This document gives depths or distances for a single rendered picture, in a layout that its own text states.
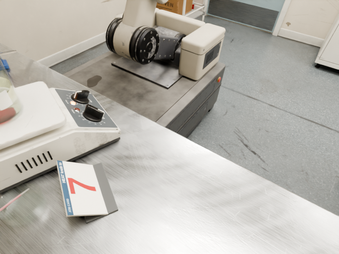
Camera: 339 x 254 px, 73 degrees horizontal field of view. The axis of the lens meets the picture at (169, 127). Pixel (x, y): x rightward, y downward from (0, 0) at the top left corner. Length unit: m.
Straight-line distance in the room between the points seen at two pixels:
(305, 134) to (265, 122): 0.27
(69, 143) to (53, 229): 0.12
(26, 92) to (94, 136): 0.13
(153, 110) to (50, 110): 0.74
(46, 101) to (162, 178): 0.22
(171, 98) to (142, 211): 0.86
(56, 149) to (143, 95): 0.83
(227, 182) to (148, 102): 0.79
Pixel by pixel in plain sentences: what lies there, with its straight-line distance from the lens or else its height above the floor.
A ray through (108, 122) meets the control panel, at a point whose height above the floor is 0.79.
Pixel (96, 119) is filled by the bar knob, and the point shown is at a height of 0.80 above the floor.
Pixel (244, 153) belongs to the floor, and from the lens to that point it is 1.48.
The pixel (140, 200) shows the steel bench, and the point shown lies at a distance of 0.36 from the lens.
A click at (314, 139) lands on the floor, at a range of 1.80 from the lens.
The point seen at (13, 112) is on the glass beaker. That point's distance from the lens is 0.38.
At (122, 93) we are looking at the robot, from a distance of 1.18.
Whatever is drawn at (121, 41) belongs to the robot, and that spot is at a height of 0.60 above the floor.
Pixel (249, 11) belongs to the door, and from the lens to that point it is 3.21.
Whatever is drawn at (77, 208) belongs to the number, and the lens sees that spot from 0.33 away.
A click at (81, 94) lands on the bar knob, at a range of 0.44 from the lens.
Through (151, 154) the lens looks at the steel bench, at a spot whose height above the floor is 0.75.
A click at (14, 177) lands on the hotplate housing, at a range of 0.40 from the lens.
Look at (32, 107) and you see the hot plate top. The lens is 0.40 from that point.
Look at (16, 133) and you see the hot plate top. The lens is 0.36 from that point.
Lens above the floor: 1.07
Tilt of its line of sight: 45 degrees down
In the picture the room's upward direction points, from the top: 5 degrees clockwise
